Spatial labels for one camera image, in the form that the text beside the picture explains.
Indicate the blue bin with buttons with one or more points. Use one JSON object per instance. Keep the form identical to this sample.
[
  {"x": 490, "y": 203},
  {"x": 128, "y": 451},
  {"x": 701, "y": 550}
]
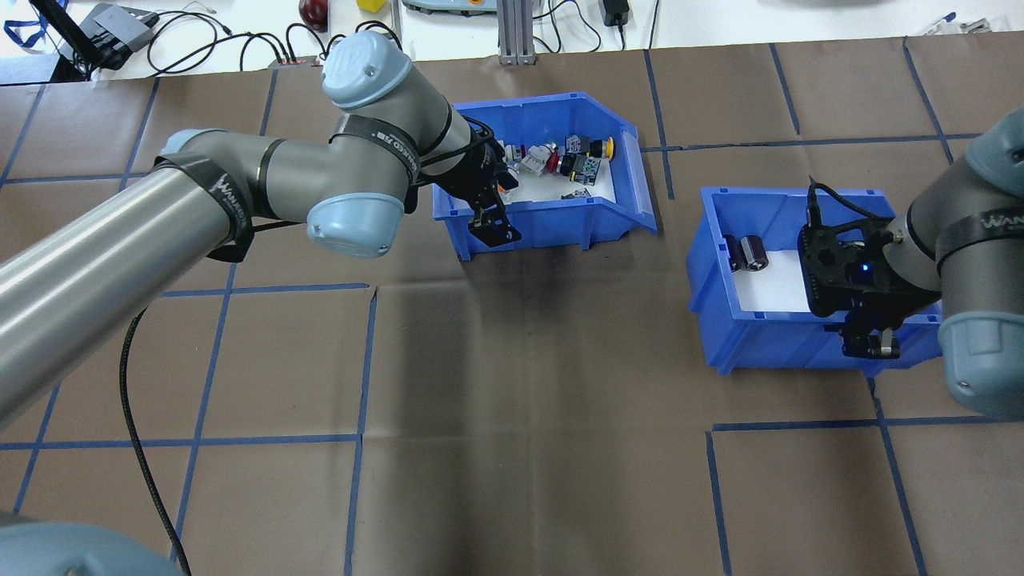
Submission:
[{"x": 560, "y": 220}]

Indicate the blue bin with black components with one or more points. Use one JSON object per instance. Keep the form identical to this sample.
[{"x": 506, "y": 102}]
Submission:
[{"x": 768, "y": 344}]

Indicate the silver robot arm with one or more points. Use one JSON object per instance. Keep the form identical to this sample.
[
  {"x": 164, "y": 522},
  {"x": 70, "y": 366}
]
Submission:
[
  {"x": 984, "y": 264},
  {"x": 160, "y": 240}
]

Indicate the silver white push button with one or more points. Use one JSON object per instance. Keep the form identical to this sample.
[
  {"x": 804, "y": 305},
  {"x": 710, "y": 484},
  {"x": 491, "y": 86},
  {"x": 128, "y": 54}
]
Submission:
[{"x": 534, "y": 160}]

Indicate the green white push button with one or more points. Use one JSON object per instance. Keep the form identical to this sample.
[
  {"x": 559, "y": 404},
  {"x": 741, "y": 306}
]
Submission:
[{"x": 590, "y": 166}]

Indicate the yellow push button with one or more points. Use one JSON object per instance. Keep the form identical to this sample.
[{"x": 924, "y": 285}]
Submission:
[{"x": 604, "y": 148}]

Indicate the small grey box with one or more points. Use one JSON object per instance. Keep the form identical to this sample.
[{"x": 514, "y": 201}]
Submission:
[{"x": 976, "y": 26}]

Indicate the white foam pad under components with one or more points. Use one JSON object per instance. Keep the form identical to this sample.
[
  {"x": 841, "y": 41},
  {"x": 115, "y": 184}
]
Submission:
[{"x": 776, "y": 284}]

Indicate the black electronic component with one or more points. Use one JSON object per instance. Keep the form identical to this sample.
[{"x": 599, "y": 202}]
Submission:
[
  {"x": 754, "y": 254},
  {"x": 732, "y": 252}
]

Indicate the yellow block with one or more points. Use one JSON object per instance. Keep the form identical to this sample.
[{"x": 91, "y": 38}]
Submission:
[{"x": 370, "y": 4}]

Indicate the black power adapter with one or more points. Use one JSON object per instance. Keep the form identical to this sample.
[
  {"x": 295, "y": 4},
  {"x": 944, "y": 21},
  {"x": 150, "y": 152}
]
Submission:
[{"x": 614, "y": 10}]

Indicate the dark red round object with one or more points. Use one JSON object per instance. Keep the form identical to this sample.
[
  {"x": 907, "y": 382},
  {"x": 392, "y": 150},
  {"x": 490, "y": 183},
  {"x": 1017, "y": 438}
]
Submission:
[{"x": 314, "y": 10}]

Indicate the white pen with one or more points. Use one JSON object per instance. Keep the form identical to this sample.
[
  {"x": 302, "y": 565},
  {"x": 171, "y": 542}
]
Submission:
[{"x": 932, "y": 26}]

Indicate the grey power brick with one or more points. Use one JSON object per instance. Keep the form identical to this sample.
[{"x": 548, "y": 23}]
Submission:
[{"x": 116, "y": 26}]

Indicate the black stand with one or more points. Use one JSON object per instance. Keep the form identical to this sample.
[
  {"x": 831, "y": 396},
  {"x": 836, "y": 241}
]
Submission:
[{"x": 64, "y": 36}]

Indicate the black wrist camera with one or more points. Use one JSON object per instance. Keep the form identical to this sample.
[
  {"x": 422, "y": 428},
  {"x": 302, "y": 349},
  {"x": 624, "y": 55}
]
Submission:
[{"x": 824, "y": 268}]

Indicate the small grey switch part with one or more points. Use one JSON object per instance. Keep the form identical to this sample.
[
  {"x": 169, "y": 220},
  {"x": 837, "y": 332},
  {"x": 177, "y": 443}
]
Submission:
[{"x": 576, "y": 194}]

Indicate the black switch block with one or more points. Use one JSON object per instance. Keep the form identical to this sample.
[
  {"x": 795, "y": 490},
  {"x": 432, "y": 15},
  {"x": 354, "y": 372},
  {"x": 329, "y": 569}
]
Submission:
[{"x": 576, "y": 144}]

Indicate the aluminium profile post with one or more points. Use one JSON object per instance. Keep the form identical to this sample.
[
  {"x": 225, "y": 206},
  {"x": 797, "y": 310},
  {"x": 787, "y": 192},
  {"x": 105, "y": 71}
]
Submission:
[{"x": 516, "y": 36}]

